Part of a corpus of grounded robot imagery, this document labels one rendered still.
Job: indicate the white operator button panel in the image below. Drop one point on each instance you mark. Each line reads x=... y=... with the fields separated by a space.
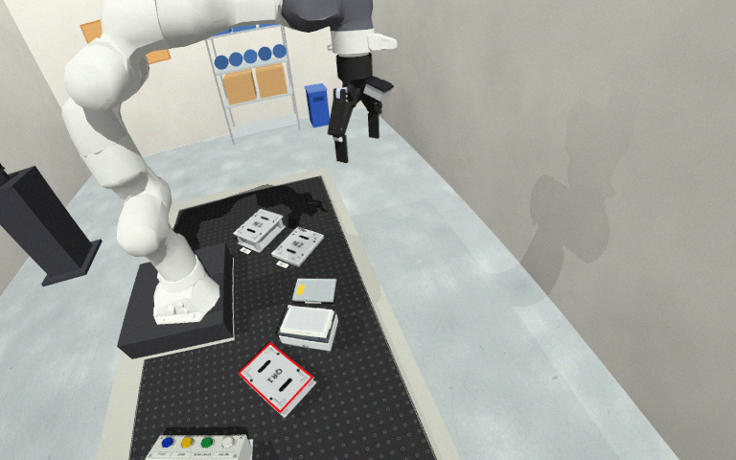
x=201 y=447

